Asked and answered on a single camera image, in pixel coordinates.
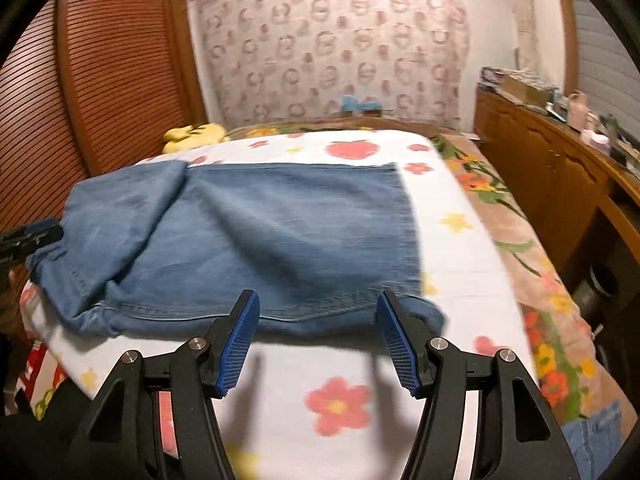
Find grey window blind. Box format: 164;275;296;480
570;0;640;108

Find tissue box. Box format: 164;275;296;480
580;130;612;157

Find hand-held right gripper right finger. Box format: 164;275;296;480
376;289;581;480

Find yellow plush toy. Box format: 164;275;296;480
164;122;231;153

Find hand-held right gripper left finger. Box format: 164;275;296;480
67;289;261;480

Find cardboard box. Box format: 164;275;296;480
500;72;551;104

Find blue denim pants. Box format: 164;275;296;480
27;161;447;338

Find person's denim-clad leg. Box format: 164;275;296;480
562;400;627;467

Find beige tied side curtain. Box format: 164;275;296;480
514;0;540;83

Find wooden slatted wardrobe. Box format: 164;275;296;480
0;0;208;291

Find blue item on box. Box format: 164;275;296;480
341;95;383;117

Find circle-patterned curtain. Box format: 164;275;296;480
189;0;473;128

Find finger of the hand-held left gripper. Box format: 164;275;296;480
17;217;65;252

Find grey trash bin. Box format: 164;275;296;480
575;265;622;322

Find pink bottle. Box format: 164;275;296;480
567;91;589;129

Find wooden sideboard cabinet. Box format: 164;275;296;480
472;87;640;343

